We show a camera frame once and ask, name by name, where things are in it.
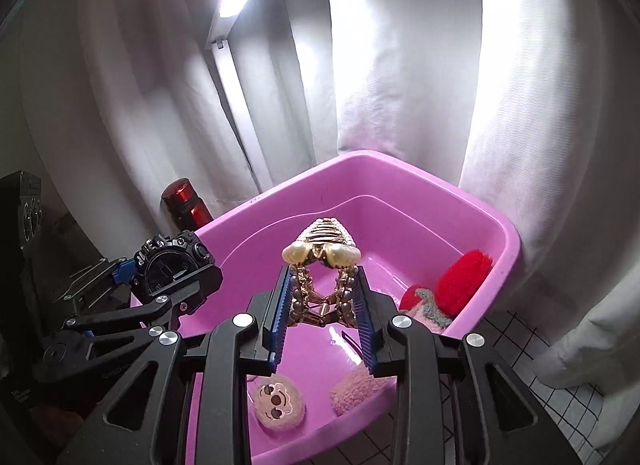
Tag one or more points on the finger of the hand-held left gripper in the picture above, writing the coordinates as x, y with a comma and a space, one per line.
122, 271
130, 312

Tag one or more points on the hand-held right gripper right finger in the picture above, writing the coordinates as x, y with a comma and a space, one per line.
365, 325

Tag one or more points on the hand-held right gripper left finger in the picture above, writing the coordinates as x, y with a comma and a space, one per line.
280, 315

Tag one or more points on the black wrist watch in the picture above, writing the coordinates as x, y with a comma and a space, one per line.
167, 267

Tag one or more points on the round fuzzy plush hair clip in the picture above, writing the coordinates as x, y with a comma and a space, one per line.
355, 387

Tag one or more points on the plush face hair clip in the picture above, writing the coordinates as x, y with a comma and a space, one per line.
275, 402

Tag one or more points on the pearl hair claw clip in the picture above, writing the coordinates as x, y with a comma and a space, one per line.
320, 235

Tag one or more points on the pink plastic bin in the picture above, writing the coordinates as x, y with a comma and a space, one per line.
400, 225

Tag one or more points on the red bottle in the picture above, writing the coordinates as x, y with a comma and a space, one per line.
185, 202

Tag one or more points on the black device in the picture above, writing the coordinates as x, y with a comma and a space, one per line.
20, 210

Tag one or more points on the white curtain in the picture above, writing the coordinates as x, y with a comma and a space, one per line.
400, 70

